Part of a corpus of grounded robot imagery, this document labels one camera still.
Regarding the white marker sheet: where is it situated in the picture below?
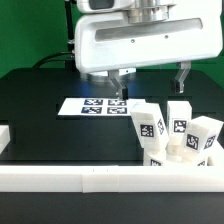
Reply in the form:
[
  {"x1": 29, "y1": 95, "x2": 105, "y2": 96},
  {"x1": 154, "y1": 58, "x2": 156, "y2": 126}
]
[{"x1": 58, "y1": 98, "x2": 145, "y2": 116}]

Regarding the black cable bundle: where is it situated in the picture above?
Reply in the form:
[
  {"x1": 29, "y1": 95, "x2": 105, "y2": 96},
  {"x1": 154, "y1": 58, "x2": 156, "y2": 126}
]
[{"x1": 32, "y1": 49, "x2": 76, "y2": 69}]

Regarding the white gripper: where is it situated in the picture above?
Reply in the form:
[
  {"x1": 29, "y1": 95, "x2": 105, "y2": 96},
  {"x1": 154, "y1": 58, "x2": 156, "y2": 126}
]
[{"x1": 75, "y1": 6, "x2": 223, "y2": 100}]

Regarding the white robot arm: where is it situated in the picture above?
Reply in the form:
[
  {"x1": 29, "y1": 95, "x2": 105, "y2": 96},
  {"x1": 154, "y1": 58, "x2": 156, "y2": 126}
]
[{"x1": 74, "y1": 0, "x2": 223, "y2": 99}]

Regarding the white U-shaped fence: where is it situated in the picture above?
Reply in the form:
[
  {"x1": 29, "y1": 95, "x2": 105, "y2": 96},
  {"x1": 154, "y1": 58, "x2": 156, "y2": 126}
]
[{"x1": 0, "y1": 125, "x2": 224, "y2": 194}]

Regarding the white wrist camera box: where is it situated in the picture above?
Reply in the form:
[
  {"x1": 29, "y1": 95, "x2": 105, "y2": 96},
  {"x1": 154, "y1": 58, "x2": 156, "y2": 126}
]
[{"x1": 77, "y1": 0, "x2": 135, "y2": 13}]

